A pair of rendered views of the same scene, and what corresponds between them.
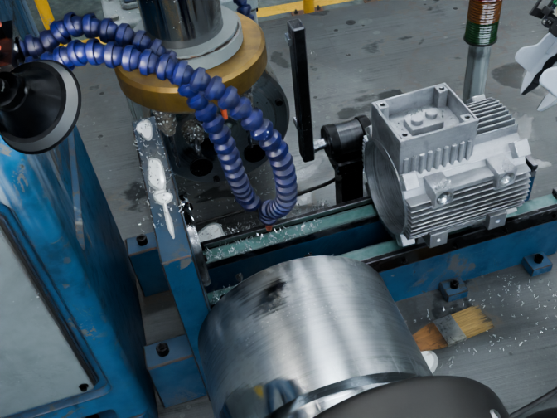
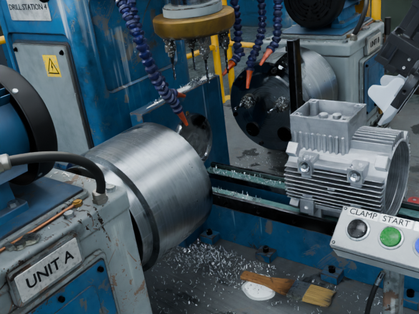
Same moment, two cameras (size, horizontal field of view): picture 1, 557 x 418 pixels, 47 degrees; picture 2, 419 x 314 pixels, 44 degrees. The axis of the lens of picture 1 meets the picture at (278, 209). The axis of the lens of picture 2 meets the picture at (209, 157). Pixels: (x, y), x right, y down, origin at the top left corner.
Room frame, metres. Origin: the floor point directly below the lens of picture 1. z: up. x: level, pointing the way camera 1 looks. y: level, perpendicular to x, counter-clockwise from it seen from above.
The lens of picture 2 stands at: (-0.07, -0.80, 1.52)
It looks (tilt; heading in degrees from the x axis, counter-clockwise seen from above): 25 degrees down; 50
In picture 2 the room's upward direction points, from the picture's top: 8 degrees counter-clockwise
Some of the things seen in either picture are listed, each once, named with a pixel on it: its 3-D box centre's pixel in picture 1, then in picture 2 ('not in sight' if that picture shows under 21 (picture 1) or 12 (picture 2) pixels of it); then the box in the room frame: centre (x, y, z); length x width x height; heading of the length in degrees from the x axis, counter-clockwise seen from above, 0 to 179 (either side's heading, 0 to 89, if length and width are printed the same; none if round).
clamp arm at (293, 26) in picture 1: (302, 95); (296, 92); (0.84, -0.06, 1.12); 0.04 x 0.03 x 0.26; 101
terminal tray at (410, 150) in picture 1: (422, 130); (328, 126); (0.73, -0.23, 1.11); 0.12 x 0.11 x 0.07; 102
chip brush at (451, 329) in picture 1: (433, 337); (285, 286); (0.57, -0.22, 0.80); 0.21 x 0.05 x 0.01; 106
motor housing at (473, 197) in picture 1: (441, 169); (348, 171); (0.74, -0.27, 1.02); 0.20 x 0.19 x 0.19; 102
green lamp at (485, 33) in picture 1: (481, 27); not in sight; (1.08, -0.44, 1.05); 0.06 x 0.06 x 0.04
